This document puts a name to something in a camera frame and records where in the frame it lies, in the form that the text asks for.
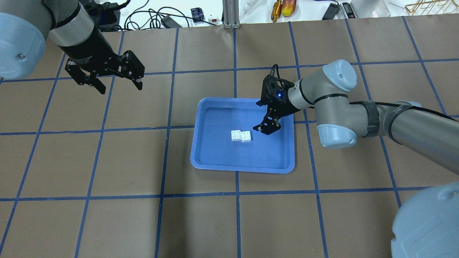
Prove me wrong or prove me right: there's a black cable bundle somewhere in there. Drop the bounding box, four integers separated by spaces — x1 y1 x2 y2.
124 0 219 31

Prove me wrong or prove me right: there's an orange handled screwdriver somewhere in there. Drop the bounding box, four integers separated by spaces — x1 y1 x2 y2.
271 0 282 23

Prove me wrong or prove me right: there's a white power strip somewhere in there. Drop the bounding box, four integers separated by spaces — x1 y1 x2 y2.
208 16 221 25

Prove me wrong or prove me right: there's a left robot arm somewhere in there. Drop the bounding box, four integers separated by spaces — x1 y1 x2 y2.
0 0 145 94

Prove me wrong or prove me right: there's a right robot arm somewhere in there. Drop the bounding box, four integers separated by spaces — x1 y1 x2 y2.
254 60 459 258

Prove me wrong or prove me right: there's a black power adapter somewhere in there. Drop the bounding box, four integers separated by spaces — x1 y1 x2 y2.
322 3 340 20

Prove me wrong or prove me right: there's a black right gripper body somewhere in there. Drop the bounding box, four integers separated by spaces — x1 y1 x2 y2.
256 64 295 119

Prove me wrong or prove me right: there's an aluminium frame post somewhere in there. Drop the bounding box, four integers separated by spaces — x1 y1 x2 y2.
222 0 241 29

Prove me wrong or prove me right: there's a red yellow mango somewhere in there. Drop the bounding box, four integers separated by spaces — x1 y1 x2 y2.
281 0 297 17

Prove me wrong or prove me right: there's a white block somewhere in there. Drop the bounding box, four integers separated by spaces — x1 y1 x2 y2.
240 131 251 143
231 130 242 142

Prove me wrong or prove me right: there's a blue plastic tray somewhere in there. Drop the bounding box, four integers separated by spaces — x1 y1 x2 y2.
190 97 295 174

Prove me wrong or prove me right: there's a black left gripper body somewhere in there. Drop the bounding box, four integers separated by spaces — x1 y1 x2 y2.
60 27 145 81

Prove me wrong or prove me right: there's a gold wire rack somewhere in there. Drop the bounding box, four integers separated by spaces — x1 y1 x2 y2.
404 0 459 16

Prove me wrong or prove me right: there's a silver metal tray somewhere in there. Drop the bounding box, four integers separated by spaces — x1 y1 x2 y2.
350 0 391 18

